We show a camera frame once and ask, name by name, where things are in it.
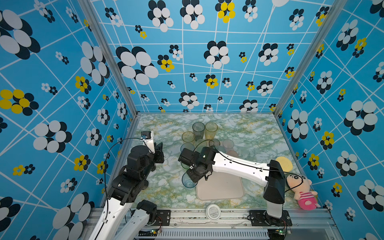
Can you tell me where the light green short glass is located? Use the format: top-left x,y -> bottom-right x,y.
196,139 -> 207,151

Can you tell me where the blue short glass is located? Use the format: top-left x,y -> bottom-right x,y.
180,143 -> 195,152

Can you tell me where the small grey glass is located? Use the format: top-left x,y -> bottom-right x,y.
208,139 -> 221,148

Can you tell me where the pink dotted glass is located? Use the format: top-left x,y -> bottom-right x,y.
227,150 -> 239,158

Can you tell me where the clear dotted glass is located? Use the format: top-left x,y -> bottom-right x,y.
222,139 -> 235,152

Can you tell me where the teal glass lowest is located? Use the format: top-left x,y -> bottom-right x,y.
215,146 -> 227,154

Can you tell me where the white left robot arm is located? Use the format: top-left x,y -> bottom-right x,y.
89,143 -> 164,240

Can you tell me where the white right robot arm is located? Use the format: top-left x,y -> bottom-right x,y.
178,147 -> 286,219

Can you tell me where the beige plastic tray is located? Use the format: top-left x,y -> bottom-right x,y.
196,173 -> 245,201

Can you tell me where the yellow short glass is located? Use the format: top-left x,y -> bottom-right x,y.
182,131 -> 195,145

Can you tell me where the tall grey glass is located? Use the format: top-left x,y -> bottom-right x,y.
193,122 -> 205,141

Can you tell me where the tall yellow glass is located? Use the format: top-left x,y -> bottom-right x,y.
205,122 -> 219,140

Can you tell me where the white round lid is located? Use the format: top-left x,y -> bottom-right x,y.
206,204 -> 221,222

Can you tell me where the yellow sponge ball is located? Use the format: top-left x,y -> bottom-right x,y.
276,157 -> 293,172

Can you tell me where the pink plush doll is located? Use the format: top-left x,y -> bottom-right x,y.
286,174 -> 320,211

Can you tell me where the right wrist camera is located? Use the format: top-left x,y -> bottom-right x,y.
178,149 -> 200,166

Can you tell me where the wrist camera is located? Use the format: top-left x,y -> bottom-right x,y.
178,149 -> 200,166
141,131 -> 155,154

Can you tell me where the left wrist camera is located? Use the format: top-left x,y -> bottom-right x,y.
141,131 -> 155,154

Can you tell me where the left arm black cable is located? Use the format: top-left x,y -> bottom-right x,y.
102,137 -> 145,223

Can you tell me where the aluminium front rail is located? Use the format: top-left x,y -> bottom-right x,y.
149,209 -> 342,240

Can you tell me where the aluminium corner post left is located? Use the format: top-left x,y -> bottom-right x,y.
79,0 -> 138,119

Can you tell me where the aluminium corner post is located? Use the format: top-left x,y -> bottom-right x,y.
274,0 -> 347,118
79,0 -> 138,119

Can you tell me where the aluminium corner post right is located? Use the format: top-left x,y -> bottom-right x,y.
274,0 -> 347,118

